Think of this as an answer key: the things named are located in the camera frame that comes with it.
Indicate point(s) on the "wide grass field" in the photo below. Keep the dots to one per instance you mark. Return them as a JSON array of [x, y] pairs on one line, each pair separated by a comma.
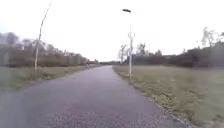
[[180, 83]]

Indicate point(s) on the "grey asphalt path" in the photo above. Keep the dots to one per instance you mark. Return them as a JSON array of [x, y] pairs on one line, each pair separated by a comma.
[[90, 100]]

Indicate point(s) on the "pale street lamp pole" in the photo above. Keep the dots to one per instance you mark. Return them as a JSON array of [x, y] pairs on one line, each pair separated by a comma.
[[130, 63]]

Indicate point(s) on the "grass strip with weeds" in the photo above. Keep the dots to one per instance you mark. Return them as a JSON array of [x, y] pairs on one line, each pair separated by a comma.
[[20, 76]]

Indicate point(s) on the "thin bare young tree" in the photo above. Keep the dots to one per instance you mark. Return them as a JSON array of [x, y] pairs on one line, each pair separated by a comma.
[[36, 56]]

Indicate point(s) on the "tall bare tree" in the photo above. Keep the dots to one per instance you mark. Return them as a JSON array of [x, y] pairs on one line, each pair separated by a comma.
[[133, 34]]

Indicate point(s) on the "row of brown trees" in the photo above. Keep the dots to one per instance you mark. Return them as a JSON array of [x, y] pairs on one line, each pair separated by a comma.
[[33, 56]]

